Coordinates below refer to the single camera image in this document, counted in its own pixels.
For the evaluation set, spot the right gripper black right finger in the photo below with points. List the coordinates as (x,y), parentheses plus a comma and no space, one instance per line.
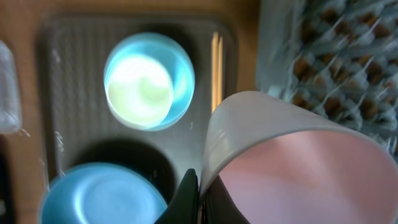
(219,207)

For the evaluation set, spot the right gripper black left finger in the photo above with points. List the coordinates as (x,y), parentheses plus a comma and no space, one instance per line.
(183,208)

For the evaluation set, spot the pink cup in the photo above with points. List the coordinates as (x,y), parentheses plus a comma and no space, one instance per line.
(283,164)

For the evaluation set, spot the dark blue plate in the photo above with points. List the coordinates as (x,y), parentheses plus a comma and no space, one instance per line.
(101,193)

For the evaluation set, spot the cream white cup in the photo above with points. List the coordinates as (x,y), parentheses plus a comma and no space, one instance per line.
(139,91)

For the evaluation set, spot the grey dishwasher rack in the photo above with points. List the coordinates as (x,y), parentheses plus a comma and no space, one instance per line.
(335,58)

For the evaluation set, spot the clear plastic waste bin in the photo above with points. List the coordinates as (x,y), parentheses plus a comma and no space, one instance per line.
(11,115)

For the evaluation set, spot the dark brown serving tray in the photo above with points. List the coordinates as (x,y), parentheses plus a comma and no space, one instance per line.
(78,126)

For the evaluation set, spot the light blue small bowl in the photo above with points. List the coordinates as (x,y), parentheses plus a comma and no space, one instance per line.
(173,57)

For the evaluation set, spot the wooden chopstick left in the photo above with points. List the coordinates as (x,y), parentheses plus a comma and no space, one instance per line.
(214,71)

